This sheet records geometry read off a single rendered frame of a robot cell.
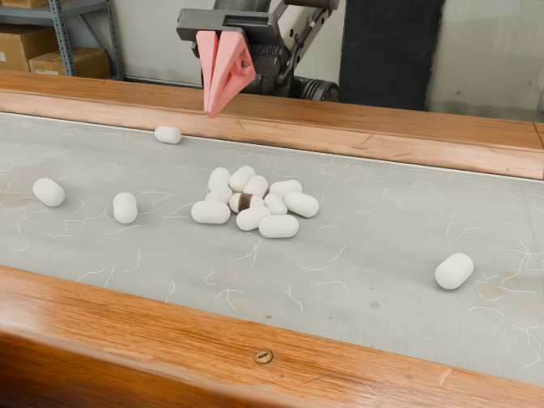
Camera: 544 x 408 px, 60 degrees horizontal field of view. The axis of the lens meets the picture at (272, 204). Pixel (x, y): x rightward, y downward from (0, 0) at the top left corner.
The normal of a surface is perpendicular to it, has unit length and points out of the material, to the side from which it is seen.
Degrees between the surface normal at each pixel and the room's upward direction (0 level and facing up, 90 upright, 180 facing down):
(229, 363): 0
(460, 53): 90
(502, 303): 0
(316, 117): 0
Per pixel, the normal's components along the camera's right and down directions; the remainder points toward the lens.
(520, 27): -0.36, 0.48
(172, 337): 0.00, -0.85
